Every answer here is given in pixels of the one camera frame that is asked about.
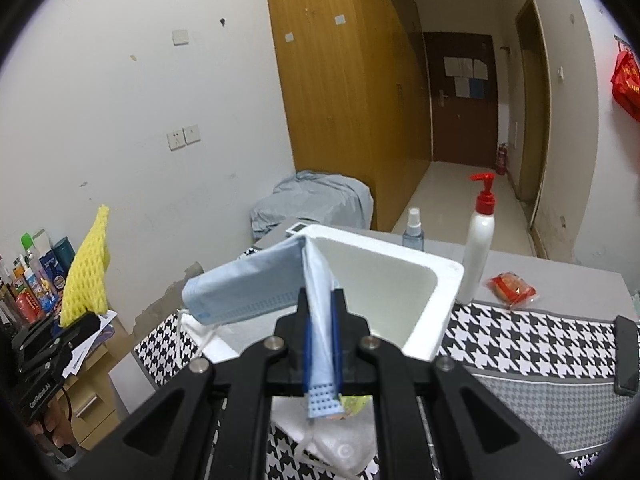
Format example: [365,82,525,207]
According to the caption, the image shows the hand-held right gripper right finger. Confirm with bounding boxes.
[332,288,576,480]

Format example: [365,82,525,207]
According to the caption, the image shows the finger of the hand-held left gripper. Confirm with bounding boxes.
[11,317,56,361]
[52,312,101,361]

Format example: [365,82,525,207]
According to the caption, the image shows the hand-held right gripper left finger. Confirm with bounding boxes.
[70,289,313,480]

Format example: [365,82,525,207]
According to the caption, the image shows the green snack packet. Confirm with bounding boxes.
[340,394,374,417]

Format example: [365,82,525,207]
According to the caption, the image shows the yellow sponge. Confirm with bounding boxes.
[59,204,111,330]

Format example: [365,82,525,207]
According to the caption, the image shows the white foam box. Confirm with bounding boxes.
[200,224,466,367]

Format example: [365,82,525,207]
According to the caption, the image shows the person's left hand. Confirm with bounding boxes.
[27,402,79,466]

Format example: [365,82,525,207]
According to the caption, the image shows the white paper leaflets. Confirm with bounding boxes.
[65,309,120,377]

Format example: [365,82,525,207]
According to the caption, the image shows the wooden drawer cabinet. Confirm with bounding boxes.
[64,310,139,454]

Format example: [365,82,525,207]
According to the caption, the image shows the row of toiletry bottles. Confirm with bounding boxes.
[0,229,77,332]

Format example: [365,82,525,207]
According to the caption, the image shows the small white digital device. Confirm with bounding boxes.
[284,219,322,237]

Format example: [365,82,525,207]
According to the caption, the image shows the clear spray bottle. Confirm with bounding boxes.
[402,207,426,249]

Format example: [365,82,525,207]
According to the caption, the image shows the crumpled grey cloth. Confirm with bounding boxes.
[249,170,374,242]

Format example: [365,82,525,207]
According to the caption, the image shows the white pump bottle red cap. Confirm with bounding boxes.
[455,172,497,306]

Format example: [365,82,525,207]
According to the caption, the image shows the red snack packet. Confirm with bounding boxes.
[486,270,542,309]

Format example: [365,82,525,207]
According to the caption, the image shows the wooden wardrobe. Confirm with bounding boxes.
[262,0,434,234]

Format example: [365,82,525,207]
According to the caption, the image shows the dark brown door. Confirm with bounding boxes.
[423,32,500,169]

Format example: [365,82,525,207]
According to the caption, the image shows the black smartphone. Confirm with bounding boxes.
[612,315,640,397]

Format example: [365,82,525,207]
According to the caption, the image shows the light wooden side door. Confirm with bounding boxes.
[514,0,552,207]

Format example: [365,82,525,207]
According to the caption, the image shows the red plastic bag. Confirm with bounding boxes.
[610,50,640,122]

